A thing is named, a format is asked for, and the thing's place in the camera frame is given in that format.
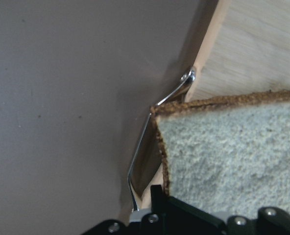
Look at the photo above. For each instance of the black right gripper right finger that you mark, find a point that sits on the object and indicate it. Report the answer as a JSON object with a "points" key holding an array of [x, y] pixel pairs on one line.
{"points": [[269, 221]]}

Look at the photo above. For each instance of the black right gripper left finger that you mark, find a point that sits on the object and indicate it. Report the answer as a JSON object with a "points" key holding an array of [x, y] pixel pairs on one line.
{"points": [[168, 216]]}

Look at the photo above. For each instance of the bread slice brown crust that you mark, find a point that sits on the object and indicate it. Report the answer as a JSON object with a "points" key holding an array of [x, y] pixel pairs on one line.
{"points": [[227, 154]]}

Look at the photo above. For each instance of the wooden cutting board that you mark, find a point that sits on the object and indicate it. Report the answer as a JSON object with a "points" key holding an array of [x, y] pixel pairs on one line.
{"points": [[245, 50]]}

